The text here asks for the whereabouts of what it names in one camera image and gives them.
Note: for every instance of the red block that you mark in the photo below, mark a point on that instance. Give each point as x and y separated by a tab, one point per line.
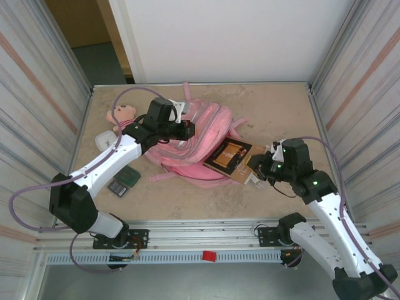
209	256

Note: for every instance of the small black card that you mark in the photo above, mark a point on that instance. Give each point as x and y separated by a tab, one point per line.
118	188

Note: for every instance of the green circuit board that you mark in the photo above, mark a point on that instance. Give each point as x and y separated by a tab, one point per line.
129	175

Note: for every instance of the pink student backpack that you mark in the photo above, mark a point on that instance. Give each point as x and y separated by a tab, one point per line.
206	131

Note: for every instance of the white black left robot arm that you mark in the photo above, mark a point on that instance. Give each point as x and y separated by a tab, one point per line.
125	153

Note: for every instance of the aluminium frame rail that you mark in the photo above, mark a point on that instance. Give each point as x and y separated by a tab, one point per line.
203	237

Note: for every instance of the brown wooden door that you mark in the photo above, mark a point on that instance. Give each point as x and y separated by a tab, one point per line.
81	22

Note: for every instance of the pen in clear package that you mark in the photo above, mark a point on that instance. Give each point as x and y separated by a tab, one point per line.
254	181

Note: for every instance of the pink plush doll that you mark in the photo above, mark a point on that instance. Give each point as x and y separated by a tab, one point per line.
122	112

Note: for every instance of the small white plastic box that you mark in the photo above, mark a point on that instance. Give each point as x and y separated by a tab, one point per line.
104	140

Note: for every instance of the brown hardcover book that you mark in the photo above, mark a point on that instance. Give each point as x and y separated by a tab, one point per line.
228	156

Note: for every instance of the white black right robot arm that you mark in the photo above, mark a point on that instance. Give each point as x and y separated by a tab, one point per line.
325	218

